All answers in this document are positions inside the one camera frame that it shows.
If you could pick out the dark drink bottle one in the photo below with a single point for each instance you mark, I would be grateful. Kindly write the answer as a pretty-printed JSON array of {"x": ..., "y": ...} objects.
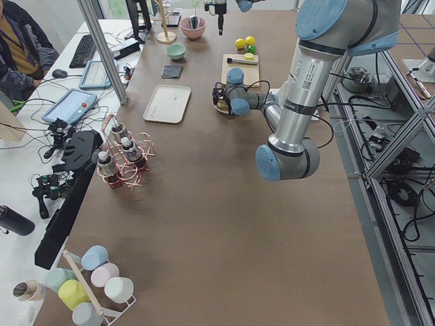
[{"x": 119, "y": 132}]

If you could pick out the yellow lemon right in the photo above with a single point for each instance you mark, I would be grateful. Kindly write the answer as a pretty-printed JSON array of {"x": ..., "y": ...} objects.
[{"x": 250, "y": 41}]

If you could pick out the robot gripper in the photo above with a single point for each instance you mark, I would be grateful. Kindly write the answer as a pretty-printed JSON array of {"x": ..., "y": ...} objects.
[{"x": 219, "y": 8}]

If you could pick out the paper cup with metal insert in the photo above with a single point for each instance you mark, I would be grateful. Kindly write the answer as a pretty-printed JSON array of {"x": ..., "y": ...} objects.
[{"x": 29, "y": 290}]

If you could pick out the black computer mouse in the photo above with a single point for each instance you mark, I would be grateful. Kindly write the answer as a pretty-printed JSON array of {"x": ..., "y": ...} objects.
[{"x": 59, "y": 74}]

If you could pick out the pink bowl with ice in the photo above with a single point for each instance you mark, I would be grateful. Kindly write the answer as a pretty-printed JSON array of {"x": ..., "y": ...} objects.
[{"x": 191, "y": 33}]

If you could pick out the pink cup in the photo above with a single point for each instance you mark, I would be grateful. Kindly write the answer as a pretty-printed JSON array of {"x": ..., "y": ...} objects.
[{"x": 103, "y": 273}]

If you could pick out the wooden mug tree stand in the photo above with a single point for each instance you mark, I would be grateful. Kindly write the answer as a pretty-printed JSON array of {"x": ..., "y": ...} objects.
[{"x": 161, "y": 18}]

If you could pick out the folded grey cloth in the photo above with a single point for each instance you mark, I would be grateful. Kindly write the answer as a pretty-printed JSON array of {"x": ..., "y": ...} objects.
[{"x": 172, "y": 71}]

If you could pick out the dark drink bottle two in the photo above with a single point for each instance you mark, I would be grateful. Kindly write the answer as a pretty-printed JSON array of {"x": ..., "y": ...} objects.
[{"x": 131, "y": 152}]

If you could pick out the toast sandwich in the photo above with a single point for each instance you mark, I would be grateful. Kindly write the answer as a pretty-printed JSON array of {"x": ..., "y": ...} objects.
[{"x": 223, "y": 107}]

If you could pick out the green cup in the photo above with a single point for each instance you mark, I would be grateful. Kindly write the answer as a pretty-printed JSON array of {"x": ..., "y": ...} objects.
[{"x": 57, "y": 277}]

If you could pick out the white cup rack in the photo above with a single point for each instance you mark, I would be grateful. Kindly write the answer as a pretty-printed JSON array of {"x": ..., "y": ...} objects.
[{"x": 110, "y": 310}]

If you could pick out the black water bottle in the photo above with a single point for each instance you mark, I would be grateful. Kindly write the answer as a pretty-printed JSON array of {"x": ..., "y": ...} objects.
[{"x": 12, "y": 221}]

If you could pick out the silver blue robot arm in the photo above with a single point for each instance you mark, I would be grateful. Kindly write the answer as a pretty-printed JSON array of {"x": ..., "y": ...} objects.
[{"x": 326, "y": 31}]

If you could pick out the knife with yellow blade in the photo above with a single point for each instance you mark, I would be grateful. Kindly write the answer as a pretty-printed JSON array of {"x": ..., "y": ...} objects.
[{"x": 241, "y": 62}]

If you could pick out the copper wire bottle rack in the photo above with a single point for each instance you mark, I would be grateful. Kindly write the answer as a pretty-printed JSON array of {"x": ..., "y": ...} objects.
[{"x": 129, "y": 174}]

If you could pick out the lemon half slice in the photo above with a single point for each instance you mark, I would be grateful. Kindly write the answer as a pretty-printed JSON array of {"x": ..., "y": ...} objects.
[{"x": 248, "y": 56}]

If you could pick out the yellow cup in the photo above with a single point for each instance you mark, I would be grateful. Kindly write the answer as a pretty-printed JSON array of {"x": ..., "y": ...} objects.
[{"x": 72, "y": 293}]

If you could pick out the yellow lemon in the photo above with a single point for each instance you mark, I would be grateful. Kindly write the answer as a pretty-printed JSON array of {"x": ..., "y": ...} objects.
[
  {"x": 250, "y": 41},
  {"x": 240, "y": 44}
]

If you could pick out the yellow lemon left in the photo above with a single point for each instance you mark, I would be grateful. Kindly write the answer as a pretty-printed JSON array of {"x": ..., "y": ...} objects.
[{"x": 240, "y": 44}]

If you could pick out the metal scoop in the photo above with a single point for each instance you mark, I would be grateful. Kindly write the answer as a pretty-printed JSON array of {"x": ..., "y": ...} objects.
[{"x": 194, "y": 20}]

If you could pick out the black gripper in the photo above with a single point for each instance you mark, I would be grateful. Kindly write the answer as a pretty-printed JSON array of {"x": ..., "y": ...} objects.
[{"x": 223, "y": 96}]

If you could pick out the seated person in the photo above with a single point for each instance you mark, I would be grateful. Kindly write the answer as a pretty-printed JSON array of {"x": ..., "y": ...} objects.
[{"x": 26, "y": 52}]

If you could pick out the white cup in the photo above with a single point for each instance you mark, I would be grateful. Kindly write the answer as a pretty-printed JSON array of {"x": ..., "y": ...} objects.
[{"x": 119, "y": 289}]

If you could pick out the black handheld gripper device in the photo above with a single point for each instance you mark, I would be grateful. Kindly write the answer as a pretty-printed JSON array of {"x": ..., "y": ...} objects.
[{"x": 61, "y": 132}]

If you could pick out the grey cup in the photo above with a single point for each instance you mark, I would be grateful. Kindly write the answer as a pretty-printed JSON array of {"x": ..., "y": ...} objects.
[{"x": 85, "y": 314}]

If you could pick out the green lime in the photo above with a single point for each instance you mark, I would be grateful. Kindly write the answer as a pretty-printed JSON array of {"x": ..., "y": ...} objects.
[{"x": 251, "y": 49}]

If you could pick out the dark drink bottle three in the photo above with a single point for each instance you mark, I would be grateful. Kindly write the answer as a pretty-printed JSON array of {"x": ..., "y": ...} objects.
[{"x": 107, "y": 167}]

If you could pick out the black keyboard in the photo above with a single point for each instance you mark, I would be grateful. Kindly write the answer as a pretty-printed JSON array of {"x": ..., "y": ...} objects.
[{"x": 84, "y": 52}]

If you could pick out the aluminium frame post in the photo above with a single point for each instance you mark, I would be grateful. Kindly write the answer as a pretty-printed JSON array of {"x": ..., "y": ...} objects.
[{"x": 92, "y": 22}]

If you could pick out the blue cup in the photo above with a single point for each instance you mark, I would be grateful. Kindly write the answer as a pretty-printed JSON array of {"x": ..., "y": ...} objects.
[{"x": 94, "y": 257}]

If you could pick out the blue teach pendant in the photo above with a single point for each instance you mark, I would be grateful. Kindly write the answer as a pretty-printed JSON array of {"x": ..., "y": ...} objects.
[
  {"x": 71, "y": 107},
  {"x": 94, "y": 77}
]

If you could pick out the black long stand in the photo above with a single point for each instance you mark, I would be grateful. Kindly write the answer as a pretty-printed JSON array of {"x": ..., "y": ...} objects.
[{"x": 79, "y": 157}]

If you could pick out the blue teach pendant near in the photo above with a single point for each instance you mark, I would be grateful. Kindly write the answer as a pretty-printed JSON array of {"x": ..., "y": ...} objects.
[{"x": 71, "y": 107}]

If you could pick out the cream rectangular tray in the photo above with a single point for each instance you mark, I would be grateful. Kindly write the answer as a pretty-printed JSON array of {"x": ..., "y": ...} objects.
[{"x": 167, "y": 104}]

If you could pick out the blue teach pendant far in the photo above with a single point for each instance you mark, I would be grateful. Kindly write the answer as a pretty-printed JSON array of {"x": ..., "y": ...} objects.
[{"x": 94, "y": 77}]

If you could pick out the mint green bowl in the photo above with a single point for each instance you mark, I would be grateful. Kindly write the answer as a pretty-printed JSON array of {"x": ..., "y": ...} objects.
[{"x": 176, "y": 51}]

